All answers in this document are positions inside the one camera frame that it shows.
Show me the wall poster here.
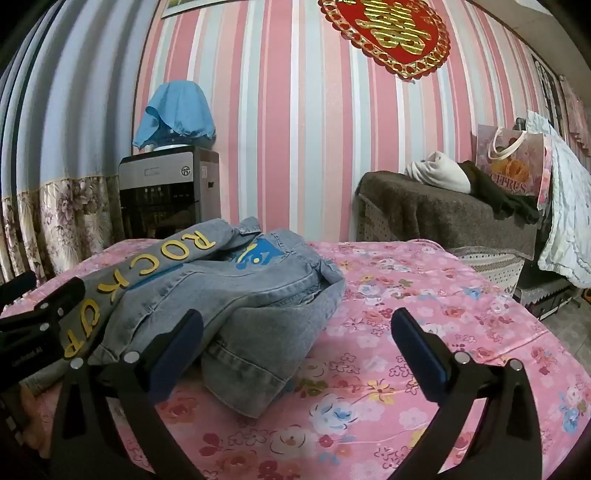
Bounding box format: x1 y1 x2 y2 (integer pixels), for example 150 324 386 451
161 0 204 19

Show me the white quilt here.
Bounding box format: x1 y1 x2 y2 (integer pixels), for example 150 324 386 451
526 111 591 289

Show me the black cloth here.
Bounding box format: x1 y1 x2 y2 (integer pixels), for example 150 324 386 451
462 161 541 225

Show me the white cloth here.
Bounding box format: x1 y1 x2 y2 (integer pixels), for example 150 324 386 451
405 151 472 195

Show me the silver water dispenser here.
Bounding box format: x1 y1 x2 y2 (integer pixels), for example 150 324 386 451
119 145 220 241

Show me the dotted lace cloth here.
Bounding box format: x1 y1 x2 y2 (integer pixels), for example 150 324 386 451
358 194 416 241

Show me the dark storage box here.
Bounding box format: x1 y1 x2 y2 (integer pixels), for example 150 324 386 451
515 277 575 321

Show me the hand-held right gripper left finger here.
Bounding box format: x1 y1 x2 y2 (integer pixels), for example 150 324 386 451
50 309 218 480

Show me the blue cloth cover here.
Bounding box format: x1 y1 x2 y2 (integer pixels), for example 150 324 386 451
133 80 217 149

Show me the striped curtain with floral hem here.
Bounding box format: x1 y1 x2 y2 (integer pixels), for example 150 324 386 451
0 0 162 289

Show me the red gold wall ornament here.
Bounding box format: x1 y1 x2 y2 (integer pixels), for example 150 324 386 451
318 0 451 83

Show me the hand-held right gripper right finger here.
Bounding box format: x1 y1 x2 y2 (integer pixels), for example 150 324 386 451
390 307 543 480

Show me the floral shopping bag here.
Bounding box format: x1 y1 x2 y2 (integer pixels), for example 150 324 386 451
475 124 552 206

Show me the dark wall frame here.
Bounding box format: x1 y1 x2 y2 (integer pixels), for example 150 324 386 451
531 51 566 137

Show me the blue denim jacket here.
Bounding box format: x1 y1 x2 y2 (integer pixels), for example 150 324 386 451
60 217 347 418

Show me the patterned cloth cover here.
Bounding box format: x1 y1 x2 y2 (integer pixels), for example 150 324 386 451
445 247 525 298

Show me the pink floral bed sheet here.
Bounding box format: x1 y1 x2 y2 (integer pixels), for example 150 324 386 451
0 237 591 480

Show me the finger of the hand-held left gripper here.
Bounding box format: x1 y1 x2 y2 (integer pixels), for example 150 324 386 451
0 271 37 308
0 278 87 335

